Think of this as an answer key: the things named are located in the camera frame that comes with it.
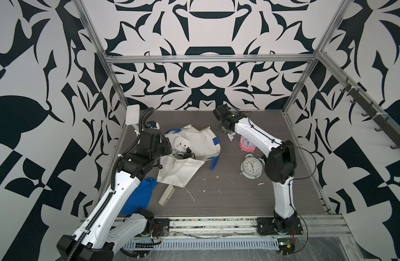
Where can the white canvas bag blue handles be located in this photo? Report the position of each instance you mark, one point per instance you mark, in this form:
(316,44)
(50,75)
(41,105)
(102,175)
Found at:
(179,168)

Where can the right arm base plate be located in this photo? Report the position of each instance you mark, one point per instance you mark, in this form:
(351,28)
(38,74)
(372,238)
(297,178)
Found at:
(275,225)

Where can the white rounded square clock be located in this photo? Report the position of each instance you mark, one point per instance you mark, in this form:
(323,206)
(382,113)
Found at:
(180,144)

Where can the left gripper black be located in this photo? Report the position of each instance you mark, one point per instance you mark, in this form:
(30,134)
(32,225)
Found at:
(164,143)

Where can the white slotted cable duct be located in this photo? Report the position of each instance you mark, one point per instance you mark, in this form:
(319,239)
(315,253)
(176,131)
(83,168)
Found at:
(205,244)

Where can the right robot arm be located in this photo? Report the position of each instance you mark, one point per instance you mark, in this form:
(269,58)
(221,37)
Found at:
(280,160)

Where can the beige rectangular block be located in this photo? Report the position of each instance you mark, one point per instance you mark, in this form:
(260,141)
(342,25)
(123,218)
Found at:
(166,195)

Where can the blue cloth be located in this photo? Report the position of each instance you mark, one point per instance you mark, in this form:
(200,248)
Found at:
(140,197)

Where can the white alarm clock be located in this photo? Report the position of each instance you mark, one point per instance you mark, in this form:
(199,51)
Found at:
(252,167)

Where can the black hook rack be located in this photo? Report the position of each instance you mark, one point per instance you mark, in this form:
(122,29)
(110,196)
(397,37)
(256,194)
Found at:
(373,111)

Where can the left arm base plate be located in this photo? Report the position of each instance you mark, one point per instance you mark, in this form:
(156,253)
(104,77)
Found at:
(156,227)

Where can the small green circuit board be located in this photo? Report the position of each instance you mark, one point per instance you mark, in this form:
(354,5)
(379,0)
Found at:
(286,246)

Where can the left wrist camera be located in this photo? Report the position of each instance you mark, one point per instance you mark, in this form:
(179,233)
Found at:
(153,125)

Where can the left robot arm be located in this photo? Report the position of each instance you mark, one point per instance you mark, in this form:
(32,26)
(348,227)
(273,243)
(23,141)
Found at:
(97,239)

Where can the white box on bracket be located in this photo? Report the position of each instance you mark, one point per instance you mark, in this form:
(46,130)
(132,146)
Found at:
(132,115)

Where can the pink alarm clock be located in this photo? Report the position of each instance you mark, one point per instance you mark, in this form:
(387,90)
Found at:
(246,145)

